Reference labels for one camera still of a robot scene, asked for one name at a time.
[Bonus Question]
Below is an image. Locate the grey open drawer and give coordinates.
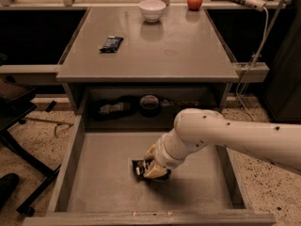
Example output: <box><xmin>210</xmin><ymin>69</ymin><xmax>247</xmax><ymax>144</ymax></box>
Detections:
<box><xmin>22</xmin><ymin>86</ymin><xmax>277</xmax><ymax>226</ymax></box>

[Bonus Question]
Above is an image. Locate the chocolate rxbar dark wrapper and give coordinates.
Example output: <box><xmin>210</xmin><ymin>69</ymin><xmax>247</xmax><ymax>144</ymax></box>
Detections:
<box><xmin>132</xmin><ymin>159</ymin><xmax>171</xmax><ymax>181</ymax></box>

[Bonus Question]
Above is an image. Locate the tape roll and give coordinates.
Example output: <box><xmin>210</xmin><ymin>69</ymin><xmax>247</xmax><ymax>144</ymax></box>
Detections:
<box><xmin>139</xmin><ymin>95</ymin><xmax>160</xmax><ymax>117</ymax></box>

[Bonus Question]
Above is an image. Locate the dark cloth bundle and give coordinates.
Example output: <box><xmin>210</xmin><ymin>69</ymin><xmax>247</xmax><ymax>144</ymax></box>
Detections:
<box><xmin>87</xmin><ymin>96</ymin><xmax>138</xmax><ymax>121</ymax></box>

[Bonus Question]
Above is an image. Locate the white ceramic bowl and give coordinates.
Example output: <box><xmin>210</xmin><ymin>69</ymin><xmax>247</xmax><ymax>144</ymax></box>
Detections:
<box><xmin>138</xmin><ymin>0</ymin><xmax>166</xmax><ymax>23</ymax></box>

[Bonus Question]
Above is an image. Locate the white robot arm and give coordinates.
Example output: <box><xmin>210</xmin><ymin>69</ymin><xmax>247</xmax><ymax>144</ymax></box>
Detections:
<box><xmin>143</xmin><ymin>108</ymin><xmax>301</xmax><ymax>179</ymax></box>

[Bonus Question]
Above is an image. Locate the blue snack bar wrapper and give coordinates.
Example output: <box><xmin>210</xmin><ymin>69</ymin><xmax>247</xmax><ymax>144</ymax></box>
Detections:
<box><xmin>100</xmin><ymin>36</ymin><xmax>123</xmax><ymax>53</ymax></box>

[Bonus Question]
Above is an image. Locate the white cable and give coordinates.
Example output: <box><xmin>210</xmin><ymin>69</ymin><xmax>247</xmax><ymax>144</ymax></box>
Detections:
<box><xmin>234</xmin><ymin>7</ymin><xmax>271</xmax><ymax>121</ymax></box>

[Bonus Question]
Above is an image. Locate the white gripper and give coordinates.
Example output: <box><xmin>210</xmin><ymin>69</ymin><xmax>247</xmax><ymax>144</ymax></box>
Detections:
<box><xmin>143</xmin><ymin>128</ymin><xmax>210</xmax><ymax>180</ymax></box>

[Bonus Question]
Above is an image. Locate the black office chair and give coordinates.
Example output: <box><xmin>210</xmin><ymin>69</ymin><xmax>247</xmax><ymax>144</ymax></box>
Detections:
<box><xmin>0</xmin><ymin>52</ymin><xmax>62</xmax><ymax>218</ymax></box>

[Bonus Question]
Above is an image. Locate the black shoe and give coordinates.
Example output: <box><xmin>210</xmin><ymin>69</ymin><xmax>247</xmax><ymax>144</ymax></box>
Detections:
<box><xmin>0</xmin><ymin>173</ymin><xmax>19</xmax><ymax>210</ymax></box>

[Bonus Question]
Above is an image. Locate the grey counter cabinet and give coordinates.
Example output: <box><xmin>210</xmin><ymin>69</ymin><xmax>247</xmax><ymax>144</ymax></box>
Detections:
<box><xmin>55</xmin><ymin>5</ymin><xmax>240</xmax><ymax>115</ymax></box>

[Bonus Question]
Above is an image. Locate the red apple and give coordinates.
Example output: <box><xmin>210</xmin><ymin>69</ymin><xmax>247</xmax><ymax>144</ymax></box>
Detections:
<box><xmin>187</xmin><ymin>0</ymin><xmax>203</xmax><ymax>10</ymax></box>

